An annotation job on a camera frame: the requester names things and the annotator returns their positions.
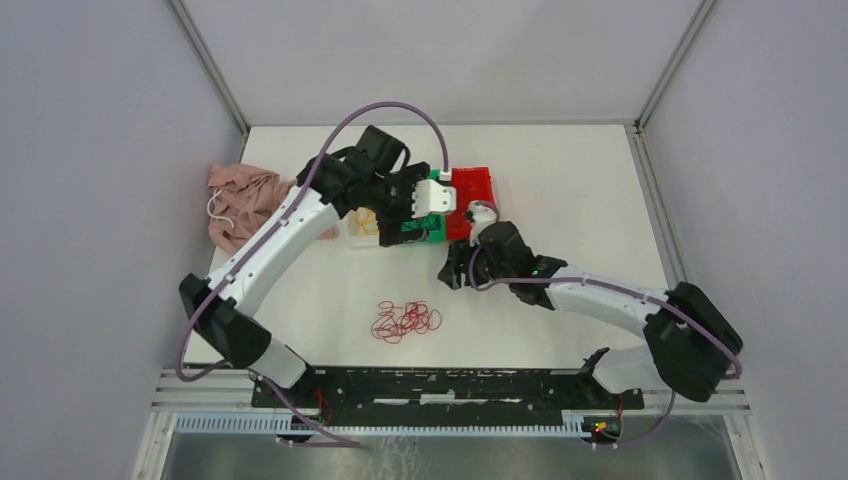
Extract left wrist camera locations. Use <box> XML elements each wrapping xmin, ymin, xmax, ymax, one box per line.
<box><xmin>411</xmin><ymin>170</ymin><xmax>458</xmax><ymax>219</ymax></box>

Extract yellow cables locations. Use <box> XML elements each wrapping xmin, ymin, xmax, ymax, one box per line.
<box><xmin>349</xmin><ymin>207</ymin><xmax>380</xmax><ymax>238</ymax></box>

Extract green plastic bin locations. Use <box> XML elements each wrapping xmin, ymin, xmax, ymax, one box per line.
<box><xmin>397</xmin><ymin>184</ymin><xmax>446</xmax><ymax>245</ymax></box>

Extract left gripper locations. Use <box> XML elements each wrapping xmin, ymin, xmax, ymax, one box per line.
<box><xmin>366</xmin><ymin>162</ymin><xmax>431</xmax><ymax>246</ymax></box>

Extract white comb cable duct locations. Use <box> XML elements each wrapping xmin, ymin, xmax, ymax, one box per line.
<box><xmin>174</xmin><ymin>413</ymin><xmax>590</xmax><ymax>439</ymax></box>

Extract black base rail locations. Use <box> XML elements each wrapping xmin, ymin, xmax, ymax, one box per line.
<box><xmin>251</xmin><ymin>354</ymin><xmax>645</xmax><ymax>427</ymax></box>

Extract red cables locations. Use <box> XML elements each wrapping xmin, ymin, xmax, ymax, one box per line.
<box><xmin>370</xmin><ymin>300</ymin><xmax>444</xmax><ymax>346</ymax></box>

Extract purple cables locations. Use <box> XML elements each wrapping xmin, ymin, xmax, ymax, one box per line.
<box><xmin>402</xmin><ymin>215</ymin><xmax>440</xmax><ymax>241</ymax></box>

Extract pink cloth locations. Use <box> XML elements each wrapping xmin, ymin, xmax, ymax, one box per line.
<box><xmin>207</xmin><ymin>163</ymin><xmax>340</xmax><ymax>258</ymax></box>

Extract white cord on cloth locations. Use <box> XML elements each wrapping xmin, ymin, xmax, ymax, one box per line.
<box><xmin>207</xmin><ymin>188</ymin><xmax>237</xmax><ymax>233</ymax></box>

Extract red plastic bin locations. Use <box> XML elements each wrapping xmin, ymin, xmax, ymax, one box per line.
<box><xmin>445</xmin><ymin>167</ymin><xmax>495</xmax><ymax>242</ymax></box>

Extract clear plastic bin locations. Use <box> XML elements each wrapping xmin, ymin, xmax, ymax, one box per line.
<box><xmin>339</xmin><ymin>208</ymin><xmax>380</xmax><ymax>250</ymax></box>

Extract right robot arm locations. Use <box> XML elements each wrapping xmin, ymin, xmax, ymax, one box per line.
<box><xmin>437</xmin><ymin>221</ymin><xmax>744</xmax><ymax>408</ymax></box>

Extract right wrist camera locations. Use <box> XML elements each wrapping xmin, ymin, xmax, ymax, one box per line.
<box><xmin>465</xmin><ymin>200</ymin><xmax>499</xmax><ymax>246</ymax></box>

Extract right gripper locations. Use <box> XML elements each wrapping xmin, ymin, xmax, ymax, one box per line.
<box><xmin>437</xmin><ymin>236</ymin><xmax>514</xmax><ymax>290</ymax></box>

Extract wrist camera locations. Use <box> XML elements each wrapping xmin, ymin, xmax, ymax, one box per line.
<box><xmin>411</xmin><ymin>170</ymin><xmax>458</xmax><ymax>219</ymax></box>
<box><xmin>465</xmin><ymin>200</ymin><xmax>499</xmax><ymax>246</ymax></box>

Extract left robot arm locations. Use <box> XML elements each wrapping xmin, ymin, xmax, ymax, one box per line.
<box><xmin>175</xmin><ymin>126</ymin><xmax>432</xmax><ymax>407</ymax></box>

